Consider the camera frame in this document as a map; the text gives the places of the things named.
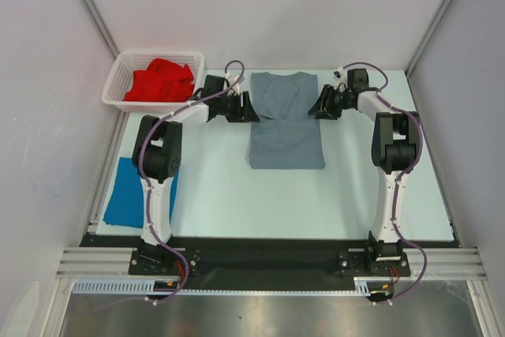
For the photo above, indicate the aluminium front rail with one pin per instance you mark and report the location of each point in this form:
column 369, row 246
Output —
column 94, row 262

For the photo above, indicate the left aluminium corner post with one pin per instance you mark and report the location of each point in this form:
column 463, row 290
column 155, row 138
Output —
column 100, row 26

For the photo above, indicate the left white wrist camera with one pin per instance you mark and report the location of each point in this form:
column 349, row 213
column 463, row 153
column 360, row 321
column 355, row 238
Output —
column 233, row 84

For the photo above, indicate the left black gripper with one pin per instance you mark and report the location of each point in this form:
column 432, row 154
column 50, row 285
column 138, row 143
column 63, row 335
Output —
column 245, row 114

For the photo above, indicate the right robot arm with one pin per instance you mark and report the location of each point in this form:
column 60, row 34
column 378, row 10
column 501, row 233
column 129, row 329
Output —
column 396, row 149

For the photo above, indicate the red t shirt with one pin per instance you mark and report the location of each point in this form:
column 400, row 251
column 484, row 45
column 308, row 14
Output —
column 162, row 82

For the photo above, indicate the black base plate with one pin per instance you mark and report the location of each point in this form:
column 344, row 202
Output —
column 256, row 264

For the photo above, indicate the white plastic basket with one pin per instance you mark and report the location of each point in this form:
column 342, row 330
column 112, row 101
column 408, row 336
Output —
column 120, row 77

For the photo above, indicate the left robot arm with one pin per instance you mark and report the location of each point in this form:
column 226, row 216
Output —
column 157, row 157

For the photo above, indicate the grey t shirt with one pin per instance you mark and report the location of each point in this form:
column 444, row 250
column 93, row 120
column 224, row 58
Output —
column 286, row 137

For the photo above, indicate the aluminium corner post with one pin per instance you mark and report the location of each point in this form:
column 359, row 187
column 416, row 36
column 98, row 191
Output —
column 434, row 25
column 100, row 26

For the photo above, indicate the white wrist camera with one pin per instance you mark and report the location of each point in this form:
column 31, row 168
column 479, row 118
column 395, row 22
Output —
column 233, row 84
column 341, row 77

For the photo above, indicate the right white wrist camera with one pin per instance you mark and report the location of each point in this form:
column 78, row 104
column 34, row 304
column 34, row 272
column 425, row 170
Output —
column 341, row 77

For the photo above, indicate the folded blue t shirt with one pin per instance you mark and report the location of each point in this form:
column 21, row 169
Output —
column 125, row 207

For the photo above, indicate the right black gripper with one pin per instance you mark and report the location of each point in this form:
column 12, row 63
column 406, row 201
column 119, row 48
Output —
column 323, row 110

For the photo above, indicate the right aluminium corner post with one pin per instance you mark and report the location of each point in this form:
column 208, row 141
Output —
column 434, row 25

